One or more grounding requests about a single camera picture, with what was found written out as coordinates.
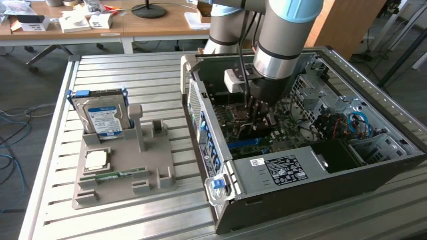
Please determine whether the white floor cable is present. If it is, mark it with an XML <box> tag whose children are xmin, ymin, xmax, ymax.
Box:
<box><xmin>0</xmin><ymin>102</ymin><xmax>57</xmax><ymax>119</ymax></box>

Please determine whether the green RAM stick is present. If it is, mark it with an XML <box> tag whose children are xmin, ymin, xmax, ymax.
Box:
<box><xmin>81</xmin><ymin>168</ymin><xmax>148</xmax><ymax>181</ymax></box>

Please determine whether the silver CPU chip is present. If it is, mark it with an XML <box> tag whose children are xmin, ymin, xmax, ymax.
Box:
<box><xmin>84</xmin><ymin>151</ymin><xmax>109</xmax><ymax>171</ymax></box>

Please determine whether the black open PC case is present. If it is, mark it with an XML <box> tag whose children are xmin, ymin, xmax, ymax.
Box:
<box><xmin>178</xmin><ymin>46</ymin><xmax>427</xmax><ymax>236</ymax></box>

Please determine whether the black and white box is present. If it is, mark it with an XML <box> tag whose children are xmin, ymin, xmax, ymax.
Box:
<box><xmin>15</xmin><ymin>14</ymin><xmax>50</xmax><ymax>33</ymax></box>

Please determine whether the grey plastic parts rack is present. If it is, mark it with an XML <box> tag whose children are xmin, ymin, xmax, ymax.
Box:
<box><xmin>70</xmin><ymin>104</ymin><xmax>177</xmax><ymax>211</ymax></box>

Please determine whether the metal disk bay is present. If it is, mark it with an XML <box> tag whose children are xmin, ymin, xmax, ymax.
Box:
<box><xmin>348</xmin><ymin>133</ymin><xmax>408</xmax><ymax>166</ymax></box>

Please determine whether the black lamp base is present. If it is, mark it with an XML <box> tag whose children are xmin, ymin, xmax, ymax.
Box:
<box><xmin>130</xmin><ymin>0</ymin><xmax>168</xmax><ymax>20</ymax></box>

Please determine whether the black wire bundle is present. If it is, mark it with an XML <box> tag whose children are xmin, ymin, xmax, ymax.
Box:
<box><xmin>313</xmin><ymin>114</ymin><xmax>338</xmax><ymax>141</ymax></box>

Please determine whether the black camera cable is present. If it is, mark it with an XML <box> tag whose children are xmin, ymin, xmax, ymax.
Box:
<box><xmin>237</xmin><ymin>9</ymin><xmax>262</xmax><ymax>109</ymax></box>

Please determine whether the clear case handle blue latch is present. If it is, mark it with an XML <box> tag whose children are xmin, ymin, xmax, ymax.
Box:
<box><xmin>202</xmin><ymin>174</ymin><xmax>236</xmax><ymax>207</ymax></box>

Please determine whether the red wire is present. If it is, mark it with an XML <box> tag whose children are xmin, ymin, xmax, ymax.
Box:
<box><xmin>332</xmin><ymin>118</ymin><xmax>348</xmax><ymax>140</ymax></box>

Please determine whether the chipset heatsink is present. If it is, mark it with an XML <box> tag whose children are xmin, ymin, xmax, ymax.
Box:
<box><xmin>270</xmin><ymin>142</ymin><xmax>292</xmax><ymax>154</ymax></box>

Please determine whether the blue floor cable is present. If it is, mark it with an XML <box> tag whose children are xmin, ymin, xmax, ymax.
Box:
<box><xmin>0</xmin><ymin>109</ymin><xmax>31</xmax><ymax>198</ymax></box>

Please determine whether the blue wire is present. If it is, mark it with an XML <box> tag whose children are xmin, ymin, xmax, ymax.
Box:
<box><xmin>345</xmin><ymin>111</ymin><xmax>374</xmax><ymax>139</ymax></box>

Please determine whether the hard disk with blue caddy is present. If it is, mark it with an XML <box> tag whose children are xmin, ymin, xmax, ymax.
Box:
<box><xmin>65</xmin><ymin>86</ymin><xmax>129</xmax><ymax>137</ymax></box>

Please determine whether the CPU socket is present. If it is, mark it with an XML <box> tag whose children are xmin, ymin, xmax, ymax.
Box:
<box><xmin>225</xmin><ymin>104</ymin><xmax>249</xmax><ymax>124</ymax></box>

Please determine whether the stack of white papers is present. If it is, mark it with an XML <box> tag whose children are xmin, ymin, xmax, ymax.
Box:
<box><xmin>184</xmin><ymin>11</ymin><xmax>212</xmax><ymax>31</ymax></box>

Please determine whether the green motherboard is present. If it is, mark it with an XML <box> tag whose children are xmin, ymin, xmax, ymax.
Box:
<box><xmin>210</xmin><ymin>89</ymin><xmax>314</xmax><ymax>161</ymax></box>

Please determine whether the wooden desk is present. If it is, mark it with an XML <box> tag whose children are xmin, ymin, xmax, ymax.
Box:
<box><xmin>0</xmin><ymin>0</ymin><xmax>306</xmax><ymax>55</ymax></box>

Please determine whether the small white box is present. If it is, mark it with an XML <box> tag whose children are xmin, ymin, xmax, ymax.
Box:
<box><xmin>88</xmin><ymin>13</ymin><xmax>113</xmax><ymax>30</ymax></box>

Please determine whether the wooden cabinet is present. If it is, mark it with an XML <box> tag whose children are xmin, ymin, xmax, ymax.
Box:
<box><xmin>301</xmin><ymin>0</ymin><xmax>388</xmax><ymax>61</ymax></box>

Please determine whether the grey power supply unit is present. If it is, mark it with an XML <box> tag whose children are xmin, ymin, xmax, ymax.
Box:
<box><xmin>230</xmin><ymin>147</ymin><xmax>329</xmax><ymax>201</ymax></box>

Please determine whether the black plastic shroud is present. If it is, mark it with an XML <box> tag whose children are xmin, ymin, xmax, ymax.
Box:
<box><xmin>310</xmin><ymin>139</ymin><xmax>368</xmax><ymax>175</ymax></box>

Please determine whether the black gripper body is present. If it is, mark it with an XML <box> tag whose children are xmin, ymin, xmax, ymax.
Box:
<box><xmin>248</xmin><ymin>76</ymin><xmax>292</xmax><ymax>108</ymax></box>

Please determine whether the metal drive cage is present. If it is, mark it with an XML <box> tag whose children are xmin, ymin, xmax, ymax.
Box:
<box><xmin>288</xmin><ymin>74</ymin><xmax>334</xmax><ymax>121</ymax></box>

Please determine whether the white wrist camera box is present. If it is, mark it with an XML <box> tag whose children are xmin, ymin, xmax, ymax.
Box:
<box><xmin>222</xmin><ymin>68</ymin><xmax>256</xmax><ymax>94</ymax></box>

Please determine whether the white box with tape roll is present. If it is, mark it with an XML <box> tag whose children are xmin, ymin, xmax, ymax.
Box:
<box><xmin>58</xmin><ymin>11</ymin><xmax>92</xmax><ymax>34</ymax></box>

